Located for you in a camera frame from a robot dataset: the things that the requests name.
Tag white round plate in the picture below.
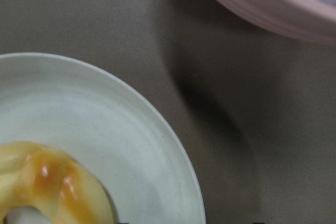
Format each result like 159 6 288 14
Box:
1 52 206 223

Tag glazed donut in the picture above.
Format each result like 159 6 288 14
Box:
1 142 115 223

